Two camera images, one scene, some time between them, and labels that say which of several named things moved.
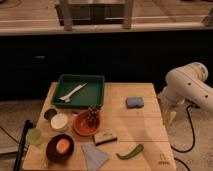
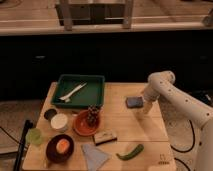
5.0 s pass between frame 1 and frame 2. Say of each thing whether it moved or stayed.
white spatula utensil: stayed
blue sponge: stayed
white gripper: moved
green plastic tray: stayed
